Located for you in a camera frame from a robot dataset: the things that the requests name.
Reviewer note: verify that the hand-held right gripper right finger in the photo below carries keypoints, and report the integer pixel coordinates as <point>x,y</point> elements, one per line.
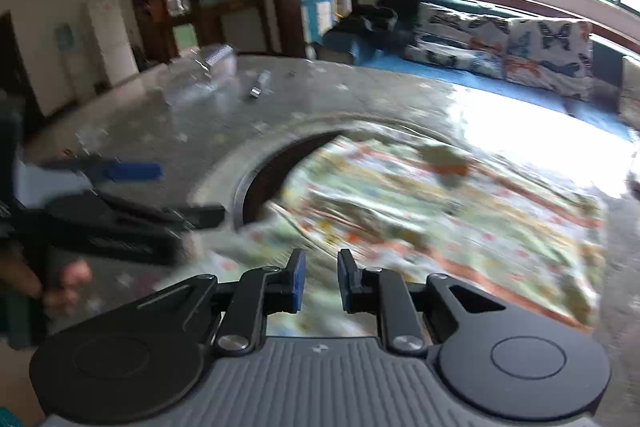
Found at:
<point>346,279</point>

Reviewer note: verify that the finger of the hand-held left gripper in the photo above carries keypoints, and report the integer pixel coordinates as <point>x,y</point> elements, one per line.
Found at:
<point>130,172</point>
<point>150,214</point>

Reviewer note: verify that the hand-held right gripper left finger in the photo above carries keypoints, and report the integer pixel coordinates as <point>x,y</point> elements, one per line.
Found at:
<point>298,279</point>

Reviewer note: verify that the patterned green children's garment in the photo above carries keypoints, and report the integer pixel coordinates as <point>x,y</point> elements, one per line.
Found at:
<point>425,227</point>

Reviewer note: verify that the person's left hand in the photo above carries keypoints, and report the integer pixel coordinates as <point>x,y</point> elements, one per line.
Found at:
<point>70,279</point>

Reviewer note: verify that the round metal table stove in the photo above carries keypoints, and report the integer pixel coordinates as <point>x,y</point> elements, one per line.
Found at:
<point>265,177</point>

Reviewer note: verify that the clear plastic container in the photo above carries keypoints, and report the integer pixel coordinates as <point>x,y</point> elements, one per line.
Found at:
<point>200,72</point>

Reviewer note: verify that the white refrigerator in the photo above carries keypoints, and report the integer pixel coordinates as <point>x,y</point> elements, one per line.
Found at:
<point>112,42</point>

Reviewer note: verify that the black marker pen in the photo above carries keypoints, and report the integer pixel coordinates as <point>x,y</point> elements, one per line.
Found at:
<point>260,86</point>

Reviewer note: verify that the wooden framed board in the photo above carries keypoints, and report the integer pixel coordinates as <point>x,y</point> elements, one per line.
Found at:
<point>235,2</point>

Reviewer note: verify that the blue sofa sheet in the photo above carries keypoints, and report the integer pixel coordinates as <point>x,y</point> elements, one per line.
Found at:
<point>450,77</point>

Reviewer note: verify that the blue cabinet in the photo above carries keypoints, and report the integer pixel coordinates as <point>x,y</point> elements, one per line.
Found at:
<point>317,12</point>

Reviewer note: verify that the black bag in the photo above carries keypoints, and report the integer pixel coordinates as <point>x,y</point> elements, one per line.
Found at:
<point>380,14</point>

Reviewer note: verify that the long butterfly print pillow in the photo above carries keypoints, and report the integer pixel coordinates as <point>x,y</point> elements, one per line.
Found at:
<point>460,37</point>

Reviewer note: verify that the butterfly pillows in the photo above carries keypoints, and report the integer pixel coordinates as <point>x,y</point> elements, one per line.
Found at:
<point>460,4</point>

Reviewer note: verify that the grey pillow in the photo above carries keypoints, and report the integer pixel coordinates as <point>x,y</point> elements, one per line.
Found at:
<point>630,92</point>

